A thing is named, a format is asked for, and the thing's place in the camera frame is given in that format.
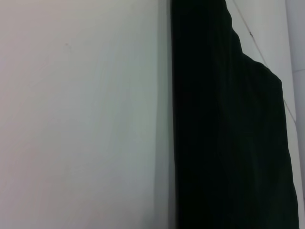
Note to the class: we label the black t-shirt with FREE print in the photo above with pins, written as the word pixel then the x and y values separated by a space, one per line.
pixel 226 131

